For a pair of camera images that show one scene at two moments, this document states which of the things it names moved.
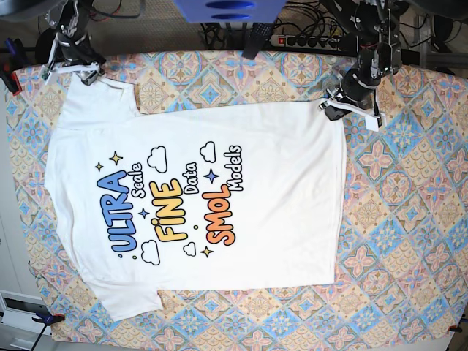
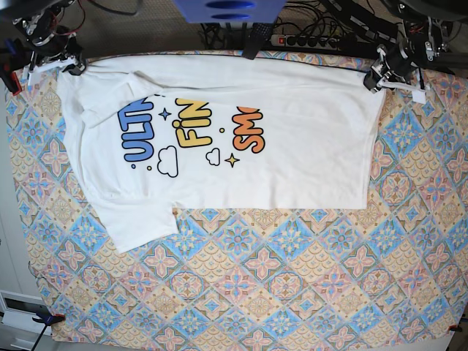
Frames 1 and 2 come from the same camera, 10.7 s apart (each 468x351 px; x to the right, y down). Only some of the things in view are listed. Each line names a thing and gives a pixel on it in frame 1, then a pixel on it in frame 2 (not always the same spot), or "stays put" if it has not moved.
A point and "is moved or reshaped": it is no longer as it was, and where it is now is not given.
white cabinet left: [19, 303] stays put
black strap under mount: [259, 36] stays put
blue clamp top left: [12, 58] stays put
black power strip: [300, 41] stays put
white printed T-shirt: [241, 194] is moved or reshaped
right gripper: [357, 85] -> [394, 63]
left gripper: [77, 44] -> [56, 50]
